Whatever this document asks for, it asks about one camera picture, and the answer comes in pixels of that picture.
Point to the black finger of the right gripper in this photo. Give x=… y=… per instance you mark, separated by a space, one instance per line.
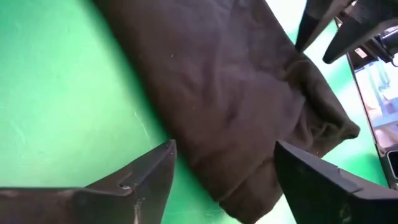
x=357 y=34
x=314 y=21

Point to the black shorts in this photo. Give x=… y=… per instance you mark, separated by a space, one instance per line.
x=224 y=93

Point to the black table frame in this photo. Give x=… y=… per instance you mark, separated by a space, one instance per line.
x=373 y=124

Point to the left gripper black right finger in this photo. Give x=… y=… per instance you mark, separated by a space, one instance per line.
x=326 y=196

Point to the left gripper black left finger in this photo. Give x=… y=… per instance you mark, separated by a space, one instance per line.
x=93 y=205

